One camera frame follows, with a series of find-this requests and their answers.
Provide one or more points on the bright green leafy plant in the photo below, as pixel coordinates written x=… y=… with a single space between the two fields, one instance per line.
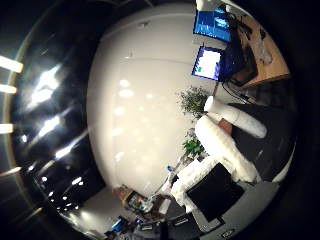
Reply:
x=193 y=146

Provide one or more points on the cluttered wooden shelf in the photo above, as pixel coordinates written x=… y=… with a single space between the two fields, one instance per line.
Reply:
x=133 y=200

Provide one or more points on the grey-green bushy plant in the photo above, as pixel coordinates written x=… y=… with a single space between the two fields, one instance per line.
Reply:
x=193 y=100

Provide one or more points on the computer monitor with lit screen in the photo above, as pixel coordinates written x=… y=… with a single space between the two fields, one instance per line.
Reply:
x=208 y=63
x=211 y=24

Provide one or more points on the wooden desk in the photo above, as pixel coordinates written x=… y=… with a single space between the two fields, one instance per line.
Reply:
x=270 y=63

